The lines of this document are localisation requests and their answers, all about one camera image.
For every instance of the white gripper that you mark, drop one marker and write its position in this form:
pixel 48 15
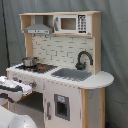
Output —
pixel 12 90

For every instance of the white microwave door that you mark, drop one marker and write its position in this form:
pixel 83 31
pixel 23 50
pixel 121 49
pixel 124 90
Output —
pixel 73 24

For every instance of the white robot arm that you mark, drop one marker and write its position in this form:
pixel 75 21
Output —
pixel 10 119

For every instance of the wooden toy kitchen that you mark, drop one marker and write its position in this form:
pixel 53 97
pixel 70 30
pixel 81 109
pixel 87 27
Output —
pixel 61 50

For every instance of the right red stove knob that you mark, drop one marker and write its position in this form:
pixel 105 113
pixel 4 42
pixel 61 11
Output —
pixel 33 84

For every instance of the silver toy pot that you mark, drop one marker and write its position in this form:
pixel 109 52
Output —
pixel 30 61

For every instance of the black toy stovetop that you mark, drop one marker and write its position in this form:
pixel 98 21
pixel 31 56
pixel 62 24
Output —
pixel 38 68

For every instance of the white fridge door with dispenser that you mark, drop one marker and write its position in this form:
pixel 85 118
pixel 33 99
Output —
pixel 62 106

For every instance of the grey toy sink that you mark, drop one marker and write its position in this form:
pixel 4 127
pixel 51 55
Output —
pixel 71 74

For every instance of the grey range hood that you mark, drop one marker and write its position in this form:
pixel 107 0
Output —
pixel 38 27

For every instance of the black toy faucet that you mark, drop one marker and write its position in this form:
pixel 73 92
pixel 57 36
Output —
pixel 81 64

